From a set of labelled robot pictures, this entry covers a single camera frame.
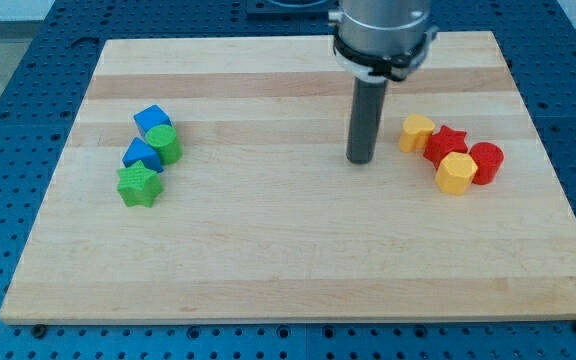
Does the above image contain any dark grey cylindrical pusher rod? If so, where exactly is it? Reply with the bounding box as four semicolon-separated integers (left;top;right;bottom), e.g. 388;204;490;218
346;78;387;164

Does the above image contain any black white tool flange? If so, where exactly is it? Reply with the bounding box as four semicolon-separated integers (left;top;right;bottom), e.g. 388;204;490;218
333;26;438;83

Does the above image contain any yellow heart block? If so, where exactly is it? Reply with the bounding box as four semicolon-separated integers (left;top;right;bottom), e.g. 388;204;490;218
398;114;436;153

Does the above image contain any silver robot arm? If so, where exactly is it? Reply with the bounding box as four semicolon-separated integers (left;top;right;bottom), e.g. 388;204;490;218
329;0;437;164

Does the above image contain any red star block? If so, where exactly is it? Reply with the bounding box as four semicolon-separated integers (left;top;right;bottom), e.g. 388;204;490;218
423;125;468;169

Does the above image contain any green star block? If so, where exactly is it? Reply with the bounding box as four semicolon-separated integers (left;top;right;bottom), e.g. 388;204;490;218
117;160;163;208

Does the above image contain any yellow hexagon block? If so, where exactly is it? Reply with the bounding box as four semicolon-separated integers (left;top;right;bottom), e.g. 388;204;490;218
435;152;478;195

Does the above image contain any red cylinder block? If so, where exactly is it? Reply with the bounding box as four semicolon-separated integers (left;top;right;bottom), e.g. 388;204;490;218
469;142;504;185

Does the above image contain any wooden board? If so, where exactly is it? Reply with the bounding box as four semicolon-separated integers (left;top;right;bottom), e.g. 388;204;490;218
0;31;576;325

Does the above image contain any green cylinder block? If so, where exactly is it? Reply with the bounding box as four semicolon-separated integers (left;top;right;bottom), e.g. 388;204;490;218
146;125;183;165

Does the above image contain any blue cube block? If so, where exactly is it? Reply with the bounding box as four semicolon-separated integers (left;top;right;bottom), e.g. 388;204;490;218
133;104;172;137

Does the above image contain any blue triangle block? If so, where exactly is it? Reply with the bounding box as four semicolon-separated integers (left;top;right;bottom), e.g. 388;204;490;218
122;137;164;173

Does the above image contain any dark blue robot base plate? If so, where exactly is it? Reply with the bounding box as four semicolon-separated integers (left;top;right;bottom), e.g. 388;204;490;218
243;0;339;19

